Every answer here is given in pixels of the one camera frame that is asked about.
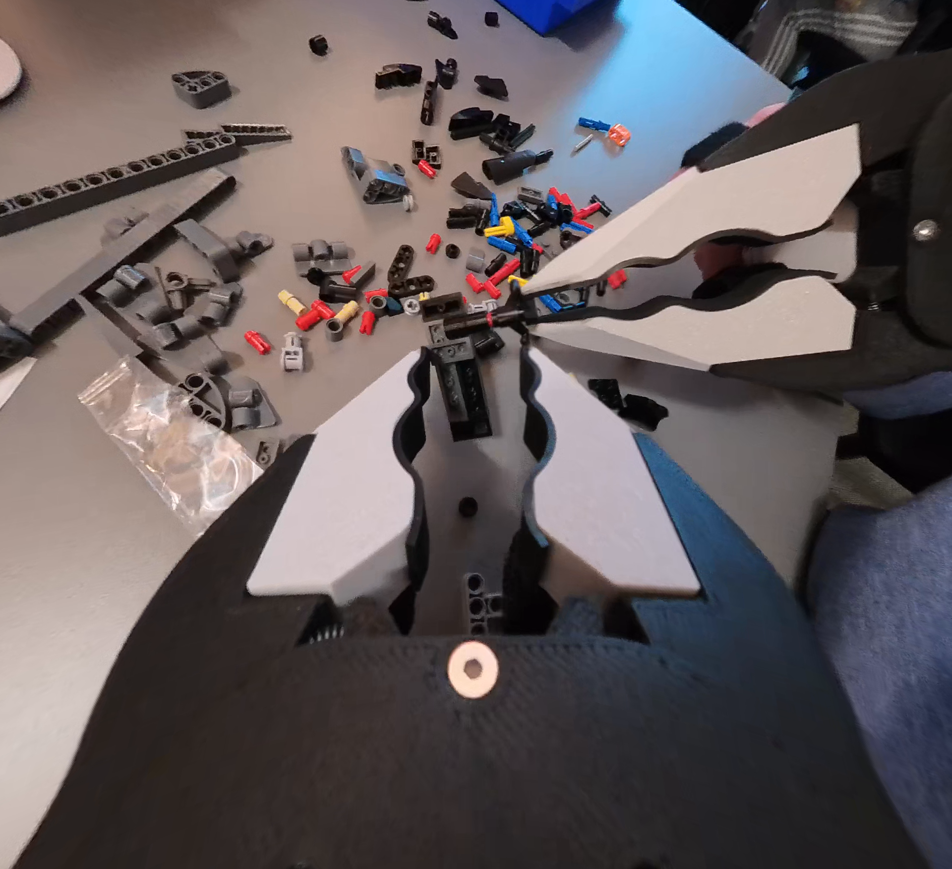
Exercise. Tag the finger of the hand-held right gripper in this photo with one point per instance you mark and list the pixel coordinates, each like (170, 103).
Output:
(744, 199)
(729, 333)

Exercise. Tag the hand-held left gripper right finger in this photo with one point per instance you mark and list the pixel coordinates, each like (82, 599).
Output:
(617, 512)

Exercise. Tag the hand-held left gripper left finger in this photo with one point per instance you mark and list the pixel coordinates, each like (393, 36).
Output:
(327, 512)

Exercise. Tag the small grey lego connector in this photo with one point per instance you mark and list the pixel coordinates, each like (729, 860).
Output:
(293, 352)

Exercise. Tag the pile of coloured lego pins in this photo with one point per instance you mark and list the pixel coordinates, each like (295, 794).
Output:
(502, 229)

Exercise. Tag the person's right forearm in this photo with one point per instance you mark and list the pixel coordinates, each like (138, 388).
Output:
(907, 396)

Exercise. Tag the small black lego panel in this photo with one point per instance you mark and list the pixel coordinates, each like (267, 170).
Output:
(604, 393)
(643, 411)

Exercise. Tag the small black round lego piece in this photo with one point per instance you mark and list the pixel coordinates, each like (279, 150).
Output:
(467, 507)

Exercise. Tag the dark grey curved lego beam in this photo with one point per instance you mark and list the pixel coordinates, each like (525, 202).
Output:
(201, 396)

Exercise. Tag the long grey lego strip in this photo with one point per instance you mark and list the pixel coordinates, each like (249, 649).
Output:
(134, 244)

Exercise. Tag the dark grey lego block assembly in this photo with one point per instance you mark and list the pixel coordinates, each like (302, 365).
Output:
(372, 177)

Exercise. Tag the long dark grey lego beam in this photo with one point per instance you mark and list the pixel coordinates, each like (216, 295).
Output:
(111, 181)

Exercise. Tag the person's right hand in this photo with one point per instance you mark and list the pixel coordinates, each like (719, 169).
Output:
(725, 260)

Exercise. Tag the dark striped garment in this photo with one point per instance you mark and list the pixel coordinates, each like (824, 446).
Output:
(825, 36)

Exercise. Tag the blue pin with orange stud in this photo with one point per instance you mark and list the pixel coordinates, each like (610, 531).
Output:
(617, 135)

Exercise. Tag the small clear plastic bag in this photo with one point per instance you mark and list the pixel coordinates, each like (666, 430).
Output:
(171, 452)

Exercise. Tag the pile of dark grey connectors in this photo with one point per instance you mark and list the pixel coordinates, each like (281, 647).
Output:
(223, 251)

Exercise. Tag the grey rounded beam with holes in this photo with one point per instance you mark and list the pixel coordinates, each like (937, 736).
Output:
(199, 88)

